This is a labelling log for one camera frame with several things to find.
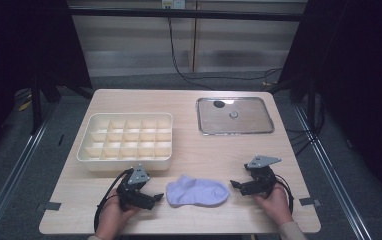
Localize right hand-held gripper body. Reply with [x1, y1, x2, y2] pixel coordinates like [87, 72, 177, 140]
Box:
[243, 154, 278, 198]

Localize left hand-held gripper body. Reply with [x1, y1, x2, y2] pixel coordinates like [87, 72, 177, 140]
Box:
[116, 163, 157, 212]

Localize lavender ankle sock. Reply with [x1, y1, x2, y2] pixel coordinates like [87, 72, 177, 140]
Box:
[165, 175, 230, 209]

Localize cream divided storage box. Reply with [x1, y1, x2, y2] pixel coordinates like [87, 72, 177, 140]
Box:
[76, 112, 174, 173]

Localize person's right hand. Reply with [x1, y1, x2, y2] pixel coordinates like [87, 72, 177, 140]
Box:
[253, 184, 295, 228]

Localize person's left hand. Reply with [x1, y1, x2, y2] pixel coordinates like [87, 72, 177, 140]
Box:
[95, 189, 137, 239]

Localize grey tape strip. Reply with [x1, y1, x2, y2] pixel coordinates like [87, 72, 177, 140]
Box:
[298, 197, 323, 207]
[35, 201, 62, 213]

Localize silver metal tray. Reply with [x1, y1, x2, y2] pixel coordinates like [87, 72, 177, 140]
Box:
[195, 96, 276, 137]

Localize black metal stand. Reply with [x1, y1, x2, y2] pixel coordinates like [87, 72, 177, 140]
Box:
[28, 71, 62, 136]
[306, 74, 326, 135]

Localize black curtain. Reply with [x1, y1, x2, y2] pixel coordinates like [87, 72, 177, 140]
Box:
[0, 0, 93, 165]
[278, 0, 382, 208]

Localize yellow floor object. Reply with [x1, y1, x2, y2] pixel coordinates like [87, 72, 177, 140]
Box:
[17, 99, 33, 112]

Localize black horizontal bar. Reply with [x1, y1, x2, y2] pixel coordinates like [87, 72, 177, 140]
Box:
[68, 7, 309, 23]

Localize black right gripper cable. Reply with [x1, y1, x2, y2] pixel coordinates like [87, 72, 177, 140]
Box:
[273, 173, 295, 215]

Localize black floor cables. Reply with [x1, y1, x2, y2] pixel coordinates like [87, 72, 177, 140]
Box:
[284, 127, 317, 158]

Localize metal floor rail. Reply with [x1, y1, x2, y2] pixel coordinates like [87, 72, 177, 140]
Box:
[0, 102, 59, 240]
[293, 104, 376, 240]

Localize black hanging wall cable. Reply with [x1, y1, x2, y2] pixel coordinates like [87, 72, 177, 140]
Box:
[167, 16, 284, 92]

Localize white wall socket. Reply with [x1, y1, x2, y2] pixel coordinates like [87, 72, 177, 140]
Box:
[161, 0, 187, 10]

